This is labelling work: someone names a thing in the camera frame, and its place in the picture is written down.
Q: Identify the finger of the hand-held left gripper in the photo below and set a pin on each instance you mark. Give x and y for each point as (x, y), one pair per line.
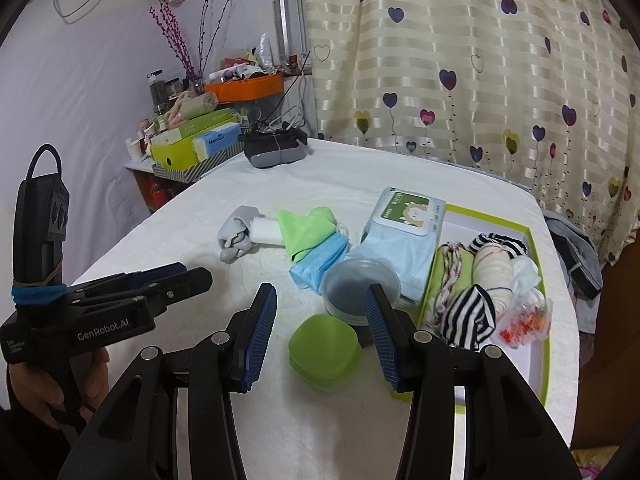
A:
(185, 282)
(160, 269)

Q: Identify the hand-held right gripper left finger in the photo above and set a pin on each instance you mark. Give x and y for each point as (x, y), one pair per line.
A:
(260, 340)

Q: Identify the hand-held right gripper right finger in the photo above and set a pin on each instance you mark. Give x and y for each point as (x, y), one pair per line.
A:
(382, 345)

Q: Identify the black white striped sock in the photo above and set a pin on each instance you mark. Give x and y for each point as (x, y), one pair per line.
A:
(467, 315)

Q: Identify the beige sock with striped cuff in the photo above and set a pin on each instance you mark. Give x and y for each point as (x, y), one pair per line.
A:
(492, 270)

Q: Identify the clear packet with red bits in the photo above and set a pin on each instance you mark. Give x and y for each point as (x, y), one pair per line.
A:
(525, 325)

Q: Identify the green-edged cardboard box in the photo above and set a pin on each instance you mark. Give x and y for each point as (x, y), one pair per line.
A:
(525, 367)

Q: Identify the person's left hand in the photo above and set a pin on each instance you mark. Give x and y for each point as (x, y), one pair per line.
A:
(32, 390)

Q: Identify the blue elastic band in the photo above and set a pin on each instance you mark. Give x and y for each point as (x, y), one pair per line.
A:
(37, 293)

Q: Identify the green plastic lidded container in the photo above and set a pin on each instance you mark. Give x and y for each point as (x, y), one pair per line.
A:
(322, 350)

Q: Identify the round clear plastic container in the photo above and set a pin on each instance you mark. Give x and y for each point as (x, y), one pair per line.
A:
(350, 290)

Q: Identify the grey sock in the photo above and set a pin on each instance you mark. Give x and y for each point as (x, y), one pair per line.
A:
(235, 230)

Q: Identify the red item under shelf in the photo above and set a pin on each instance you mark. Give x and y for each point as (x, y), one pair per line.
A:
(160, 190)

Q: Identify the wet wipes pack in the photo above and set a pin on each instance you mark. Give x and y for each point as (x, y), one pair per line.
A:
(400, 255)

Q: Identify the blue face mask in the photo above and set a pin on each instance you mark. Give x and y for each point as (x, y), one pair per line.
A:
(315, 266)

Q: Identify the white folded cloth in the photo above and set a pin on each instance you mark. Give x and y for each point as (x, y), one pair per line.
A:
(267, 230)

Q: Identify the green cloth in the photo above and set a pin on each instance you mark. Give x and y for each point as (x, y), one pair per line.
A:
(300, 230)

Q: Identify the green carton box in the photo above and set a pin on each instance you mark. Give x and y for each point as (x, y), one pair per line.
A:
(175, 152)

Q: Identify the zigzag patterned box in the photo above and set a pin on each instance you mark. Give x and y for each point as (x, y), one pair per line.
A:
(215, 162)

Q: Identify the blue white box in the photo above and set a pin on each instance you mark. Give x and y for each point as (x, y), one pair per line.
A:
(217, 139)

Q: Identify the black grey device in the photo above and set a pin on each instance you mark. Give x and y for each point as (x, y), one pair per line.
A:
(272, 155)

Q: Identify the pink beige cloth bundle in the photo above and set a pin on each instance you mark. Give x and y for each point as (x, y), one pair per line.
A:
(192, 107)

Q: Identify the tall glass jar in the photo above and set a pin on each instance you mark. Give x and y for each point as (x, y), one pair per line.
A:
(156, 90)

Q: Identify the short glass jar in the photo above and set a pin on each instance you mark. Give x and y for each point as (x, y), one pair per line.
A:
(173, 89)

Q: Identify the orange tray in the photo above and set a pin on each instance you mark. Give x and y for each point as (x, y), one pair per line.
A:
(245, 89)

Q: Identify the dark bag beside table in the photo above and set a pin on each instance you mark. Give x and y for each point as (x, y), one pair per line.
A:
(575, 255)

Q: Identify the pile of small toiletries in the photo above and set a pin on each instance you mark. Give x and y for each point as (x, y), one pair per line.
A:
(245, 67)

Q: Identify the pink flower branches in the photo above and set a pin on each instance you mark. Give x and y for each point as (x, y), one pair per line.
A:
(177, 45)

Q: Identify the wooden cabinet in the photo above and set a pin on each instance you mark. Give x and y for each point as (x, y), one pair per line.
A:
(610, 360)

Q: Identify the colourful printed cloth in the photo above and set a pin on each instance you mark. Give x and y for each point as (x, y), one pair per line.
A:
(590, 465)

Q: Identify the cream curtain with hearts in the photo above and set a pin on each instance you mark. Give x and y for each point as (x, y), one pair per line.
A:
(475, 70)

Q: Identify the metal window frame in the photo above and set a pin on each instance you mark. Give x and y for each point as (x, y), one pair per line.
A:
(287, 10)

